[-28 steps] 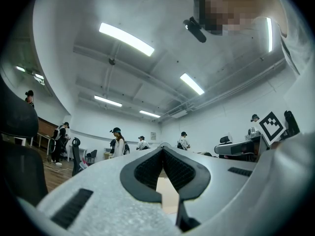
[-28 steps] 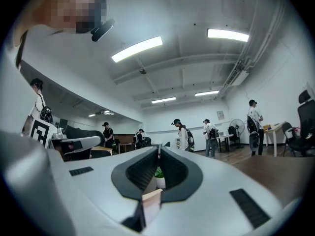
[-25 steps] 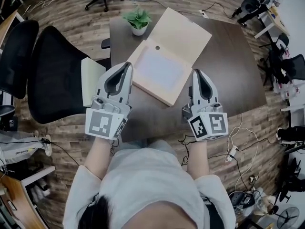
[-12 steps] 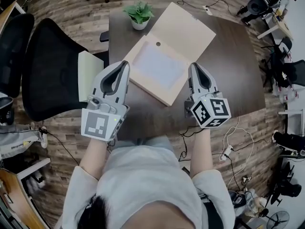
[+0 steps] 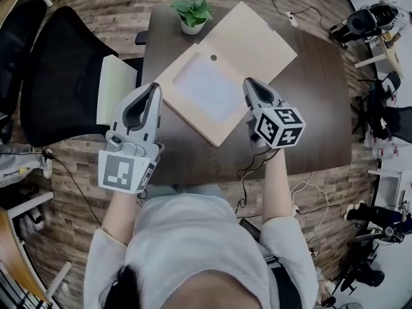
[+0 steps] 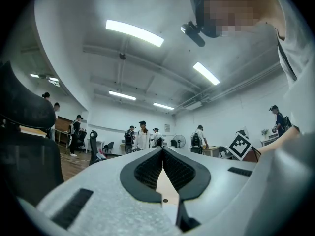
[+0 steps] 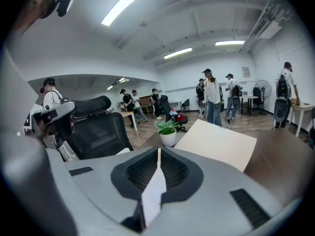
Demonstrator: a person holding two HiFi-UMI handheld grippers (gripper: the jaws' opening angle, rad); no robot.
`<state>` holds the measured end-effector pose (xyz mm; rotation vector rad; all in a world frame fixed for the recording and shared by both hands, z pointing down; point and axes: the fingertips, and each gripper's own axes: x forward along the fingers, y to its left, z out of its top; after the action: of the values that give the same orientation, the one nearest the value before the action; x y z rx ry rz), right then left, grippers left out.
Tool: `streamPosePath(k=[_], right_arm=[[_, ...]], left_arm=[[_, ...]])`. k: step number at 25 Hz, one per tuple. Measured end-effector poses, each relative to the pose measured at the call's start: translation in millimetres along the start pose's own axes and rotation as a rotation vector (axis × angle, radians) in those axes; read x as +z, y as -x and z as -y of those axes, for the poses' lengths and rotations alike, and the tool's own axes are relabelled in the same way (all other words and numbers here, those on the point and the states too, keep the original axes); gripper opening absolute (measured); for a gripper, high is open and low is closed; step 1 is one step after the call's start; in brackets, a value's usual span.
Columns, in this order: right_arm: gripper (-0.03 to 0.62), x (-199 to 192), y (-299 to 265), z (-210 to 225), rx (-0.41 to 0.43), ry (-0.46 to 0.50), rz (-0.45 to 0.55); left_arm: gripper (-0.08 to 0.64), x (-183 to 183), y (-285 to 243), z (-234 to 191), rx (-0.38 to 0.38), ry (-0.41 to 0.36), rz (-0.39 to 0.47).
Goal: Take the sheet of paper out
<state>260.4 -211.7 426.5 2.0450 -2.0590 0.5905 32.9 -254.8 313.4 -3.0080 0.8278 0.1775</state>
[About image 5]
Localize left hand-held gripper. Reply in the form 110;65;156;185
98;82;165;194

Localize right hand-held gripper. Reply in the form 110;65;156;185
243;77;307;149

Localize white A4 paper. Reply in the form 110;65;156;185
173;59;246;124

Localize person's left forearm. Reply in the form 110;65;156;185
102;190;144;246

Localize person's right forearm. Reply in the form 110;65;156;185
260;146;292;225

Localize pale cushion on chair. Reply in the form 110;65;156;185
96;53;140;127

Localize black mesh office chair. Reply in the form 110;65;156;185
19;5;144;149
0;0;49;116
352;71;412;142

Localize person's jeans legs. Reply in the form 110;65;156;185
146;183;223;203

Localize green potted plant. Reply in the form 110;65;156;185
169;0;216;36

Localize clear plastic storage bins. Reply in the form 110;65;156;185
363;130;400;161

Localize person's white shirt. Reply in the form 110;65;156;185
82;192;319;309

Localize orange wooden desk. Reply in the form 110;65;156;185
0;190;73;309

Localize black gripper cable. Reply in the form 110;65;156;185
236;146;281;212

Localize black floor cable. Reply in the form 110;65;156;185
41;149;103;225

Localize white floor cable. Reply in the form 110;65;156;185
289;171;330;241

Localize black shoulder strap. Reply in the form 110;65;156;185
238;217;310;309

